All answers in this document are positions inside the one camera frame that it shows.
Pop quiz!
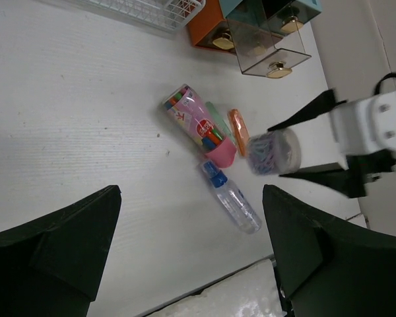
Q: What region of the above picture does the clear drawer gold knob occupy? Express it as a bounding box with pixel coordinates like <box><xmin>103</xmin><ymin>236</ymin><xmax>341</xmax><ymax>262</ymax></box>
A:
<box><xmin>227</xmin><ymin>13</ymin><xmax>312</xmax><ymax>79</ymax></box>

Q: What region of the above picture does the clear bottle blue cap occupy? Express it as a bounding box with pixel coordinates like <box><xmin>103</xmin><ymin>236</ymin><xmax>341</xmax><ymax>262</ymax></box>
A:
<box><xmin>201</xmin><ymin>160</ymin><xmax>262</xmax><ymax>234</ymax></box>

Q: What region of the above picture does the green highlighter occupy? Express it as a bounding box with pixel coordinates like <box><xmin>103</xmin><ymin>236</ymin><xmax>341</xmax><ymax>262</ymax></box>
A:
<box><xmin>205</xmin><ymin>102</ymin><xmax>236</xmax><ymax>145</ymax></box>

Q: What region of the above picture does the orange highlighter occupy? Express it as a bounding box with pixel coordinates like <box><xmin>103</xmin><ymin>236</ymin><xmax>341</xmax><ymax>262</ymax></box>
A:
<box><xmin>228</xmin><ymin>109</ymin><xmax>249</xmax><ymax>157</ymax></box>

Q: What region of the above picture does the clear jar of paperclips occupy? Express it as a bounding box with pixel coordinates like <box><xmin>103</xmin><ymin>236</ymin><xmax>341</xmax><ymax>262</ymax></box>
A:
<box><xmin>246</xmin><ymin>128</ymin><xmax>302</xmax><ymax>176</ymax></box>

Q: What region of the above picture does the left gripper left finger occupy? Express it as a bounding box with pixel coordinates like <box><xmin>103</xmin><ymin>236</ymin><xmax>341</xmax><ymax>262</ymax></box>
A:
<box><xmin>0</xmin><ymin>185</ymin><xmax>121</xmax><ymax>316</ymax></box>

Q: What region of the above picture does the white wire desk organizer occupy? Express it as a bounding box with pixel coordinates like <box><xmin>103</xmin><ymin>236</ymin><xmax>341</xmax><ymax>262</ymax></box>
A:
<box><xmin>83</xmin><ymin>0</ymin><xmax>206</xmax><ymax>33</ymax></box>

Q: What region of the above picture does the teal orange drawer box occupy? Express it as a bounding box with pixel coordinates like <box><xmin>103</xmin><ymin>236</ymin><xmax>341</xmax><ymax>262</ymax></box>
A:
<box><xmin>187</xmin><ymin>1</ymin><xmax>322</xmax><ymax>54</ymax></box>

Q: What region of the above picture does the pink marker tube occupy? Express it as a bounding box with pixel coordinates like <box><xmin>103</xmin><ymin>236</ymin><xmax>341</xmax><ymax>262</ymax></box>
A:
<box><xmin>162</xmin><ymin>84</ymin><xmax>237</xmax><ymax>168</ymax></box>

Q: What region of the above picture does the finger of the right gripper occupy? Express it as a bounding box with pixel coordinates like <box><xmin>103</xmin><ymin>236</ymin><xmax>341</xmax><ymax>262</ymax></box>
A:
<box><xmin>281</xmin><ymin>155</ymin><xmax>396</xmax><ymax>198</ymax></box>
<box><xmin>267</xmin><ymin>89</ymin><xmax>347</xmax><ymax>132</ymax></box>

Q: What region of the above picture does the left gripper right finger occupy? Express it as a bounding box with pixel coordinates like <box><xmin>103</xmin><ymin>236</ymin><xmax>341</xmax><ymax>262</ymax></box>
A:
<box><xmin>263</xmin><ymin>185</ymin><xmax>396</xmax><ymax>316</ymax></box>

